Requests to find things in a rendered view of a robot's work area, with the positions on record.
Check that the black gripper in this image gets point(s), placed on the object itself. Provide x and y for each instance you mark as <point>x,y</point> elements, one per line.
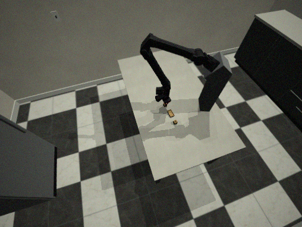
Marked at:
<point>167,101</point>

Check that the tan cardboard tray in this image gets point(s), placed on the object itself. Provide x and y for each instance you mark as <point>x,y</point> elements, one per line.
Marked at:
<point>171,114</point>

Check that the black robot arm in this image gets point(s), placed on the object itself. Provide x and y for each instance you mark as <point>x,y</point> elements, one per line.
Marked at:
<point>195,55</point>

